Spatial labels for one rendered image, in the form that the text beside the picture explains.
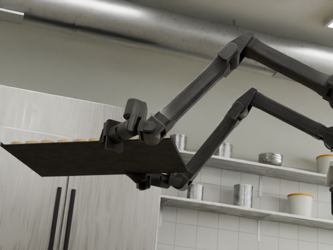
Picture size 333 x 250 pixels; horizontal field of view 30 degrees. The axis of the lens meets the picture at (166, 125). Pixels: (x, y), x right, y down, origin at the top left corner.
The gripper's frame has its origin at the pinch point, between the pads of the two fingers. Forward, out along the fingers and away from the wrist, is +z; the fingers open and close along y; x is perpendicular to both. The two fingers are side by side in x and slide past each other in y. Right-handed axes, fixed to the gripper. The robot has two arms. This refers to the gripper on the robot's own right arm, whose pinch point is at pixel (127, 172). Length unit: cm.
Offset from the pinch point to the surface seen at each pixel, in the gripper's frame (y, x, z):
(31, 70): 164, -284, -61
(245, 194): 69, -202, -240
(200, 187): 70, -216, -201
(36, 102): 101, -202, -37
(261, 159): 104, -201, -259
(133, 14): 178, -163, -91
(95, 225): 15, -183, -85
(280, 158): 105, -189, -271
